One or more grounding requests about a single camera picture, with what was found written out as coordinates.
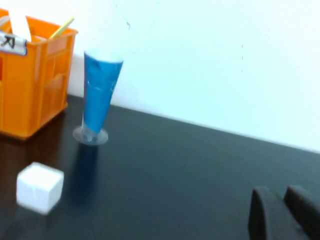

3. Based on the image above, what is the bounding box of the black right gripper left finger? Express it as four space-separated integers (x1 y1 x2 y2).
247 185 305 240

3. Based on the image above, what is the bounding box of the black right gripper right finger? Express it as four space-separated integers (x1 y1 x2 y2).
283 184 320 240

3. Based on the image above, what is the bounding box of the orange plastic cutlery crate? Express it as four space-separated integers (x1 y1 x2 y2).
0 7 79 141

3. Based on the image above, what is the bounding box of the blue cone cup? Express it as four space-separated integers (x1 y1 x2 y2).
72 49 125 147

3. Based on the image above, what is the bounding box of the blue paper cone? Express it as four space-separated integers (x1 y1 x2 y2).
83 49 125 135

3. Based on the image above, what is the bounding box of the white cube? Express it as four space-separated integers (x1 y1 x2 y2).
16 161 65 216

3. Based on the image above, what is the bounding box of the white knife character label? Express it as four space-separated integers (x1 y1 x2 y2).
0 31 28 56

